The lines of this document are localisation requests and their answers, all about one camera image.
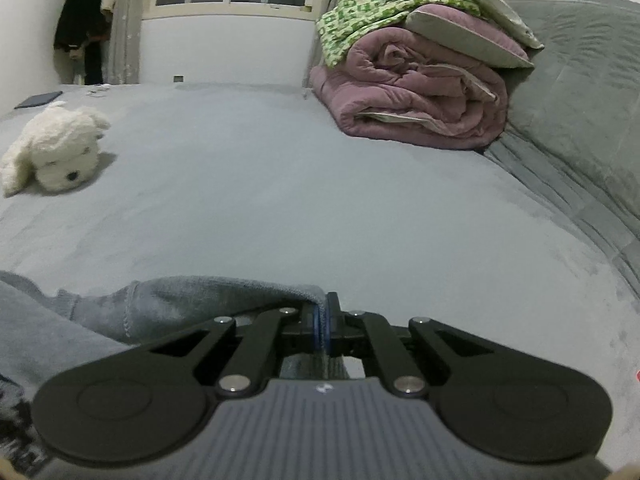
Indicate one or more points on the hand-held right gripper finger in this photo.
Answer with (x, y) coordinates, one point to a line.
(316, 331)
(328, 331)

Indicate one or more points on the grey sweater with black pattern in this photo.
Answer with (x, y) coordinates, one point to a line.
(175, 305)

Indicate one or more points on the dark hanging clothes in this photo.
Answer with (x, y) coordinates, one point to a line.
(80, 10)

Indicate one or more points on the grey bed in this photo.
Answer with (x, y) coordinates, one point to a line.
(275, 185)

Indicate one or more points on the folded pink quilt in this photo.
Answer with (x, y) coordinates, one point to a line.
(415, 90)

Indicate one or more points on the white plush dog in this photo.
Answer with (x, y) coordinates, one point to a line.
(55, 145)

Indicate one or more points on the green checked blanket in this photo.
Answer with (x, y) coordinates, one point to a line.
(360, 10)

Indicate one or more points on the grey quilted bed cover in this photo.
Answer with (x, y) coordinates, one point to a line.
(575, 85)

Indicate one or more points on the dark tablet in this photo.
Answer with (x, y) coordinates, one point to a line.
(39, 99)

